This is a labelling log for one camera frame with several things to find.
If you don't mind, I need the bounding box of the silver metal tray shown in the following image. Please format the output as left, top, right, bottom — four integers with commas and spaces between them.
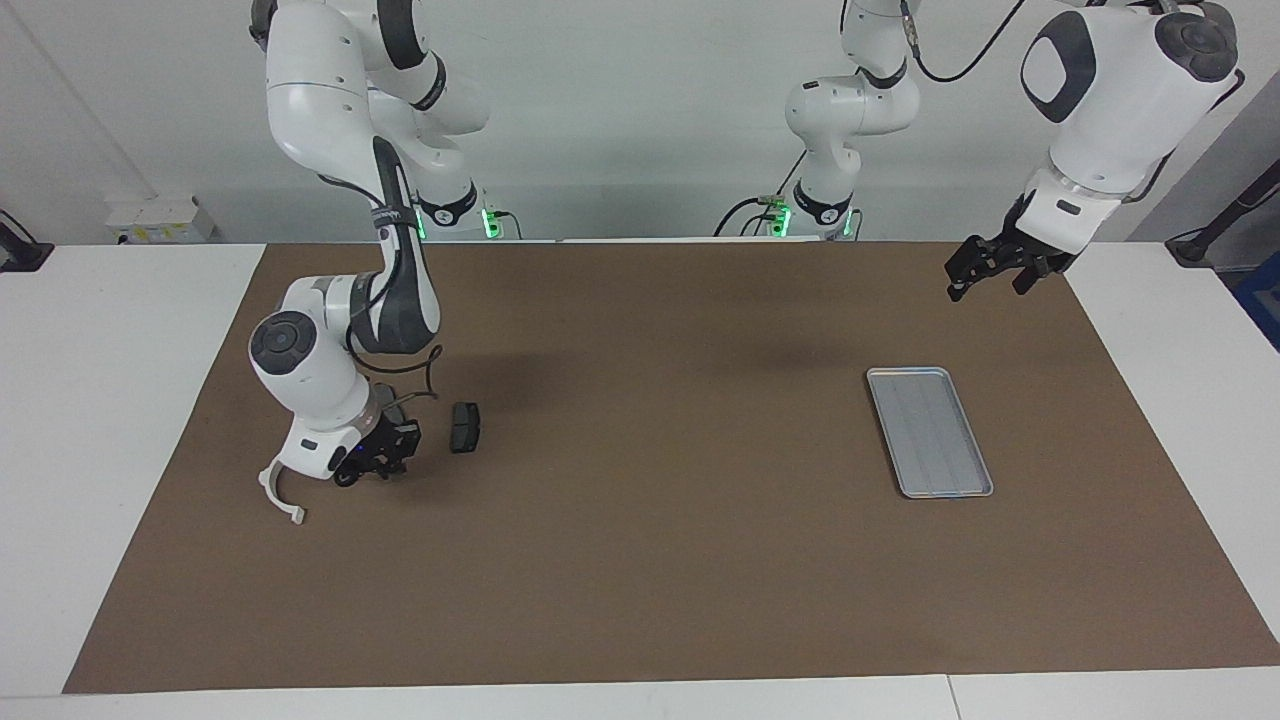
866, 367, 995, 499

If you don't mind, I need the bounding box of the blue crate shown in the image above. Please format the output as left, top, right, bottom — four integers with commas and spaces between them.
1232, 262, 1280, 351

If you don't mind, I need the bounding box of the brown table mat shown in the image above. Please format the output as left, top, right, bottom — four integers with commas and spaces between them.
62, 240, 1280, 694

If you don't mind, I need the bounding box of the white power strip box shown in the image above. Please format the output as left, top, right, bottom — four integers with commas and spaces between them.
105, 195, 221, 244

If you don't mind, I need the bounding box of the black table clamp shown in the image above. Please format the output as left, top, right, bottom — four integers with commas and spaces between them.
0, 208, 54, 273

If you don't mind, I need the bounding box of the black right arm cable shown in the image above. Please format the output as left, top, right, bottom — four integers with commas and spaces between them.
320, 175, 443, 403

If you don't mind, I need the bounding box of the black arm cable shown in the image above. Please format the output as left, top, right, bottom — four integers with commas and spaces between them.
715, 0, 1031, 238
320, 175, 443, 403

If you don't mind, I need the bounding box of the white semicircular bracket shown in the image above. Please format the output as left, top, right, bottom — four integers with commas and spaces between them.
258, 455, 306, 526

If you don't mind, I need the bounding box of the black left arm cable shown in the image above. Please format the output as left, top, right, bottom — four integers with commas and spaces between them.
715, 0, 1031, 238

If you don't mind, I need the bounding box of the black camera stand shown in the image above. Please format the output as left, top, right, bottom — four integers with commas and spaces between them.
1165, 160, 1280, 269

